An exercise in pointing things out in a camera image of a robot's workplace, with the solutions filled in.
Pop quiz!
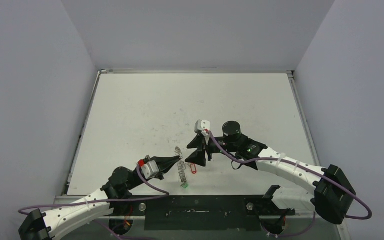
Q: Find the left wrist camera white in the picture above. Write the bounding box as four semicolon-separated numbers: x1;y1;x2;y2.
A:
138;159;160;180

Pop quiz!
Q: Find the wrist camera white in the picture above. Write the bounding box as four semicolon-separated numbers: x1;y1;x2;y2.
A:
138;159;160;180
194;119;211;137

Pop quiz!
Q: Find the key with red tag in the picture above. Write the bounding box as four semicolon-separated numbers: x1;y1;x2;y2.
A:
189;163;198;175

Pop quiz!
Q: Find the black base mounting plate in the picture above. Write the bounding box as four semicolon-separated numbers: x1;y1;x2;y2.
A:
110;195;296;231

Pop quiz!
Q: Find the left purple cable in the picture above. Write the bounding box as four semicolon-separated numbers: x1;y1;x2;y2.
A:
18;163;170;240

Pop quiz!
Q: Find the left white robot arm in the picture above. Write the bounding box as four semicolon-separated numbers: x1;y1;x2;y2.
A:
18;155;182;240

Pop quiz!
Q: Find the silver keyring disc with rings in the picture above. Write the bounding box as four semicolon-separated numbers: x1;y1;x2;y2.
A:
174;146;188;184

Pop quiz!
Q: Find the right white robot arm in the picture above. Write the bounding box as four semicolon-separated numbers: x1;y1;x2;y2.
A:
185;120;356;225

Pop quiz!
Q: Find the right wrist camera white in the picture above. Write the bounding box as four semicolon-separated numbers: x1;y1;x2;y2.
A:
194;119;211;137

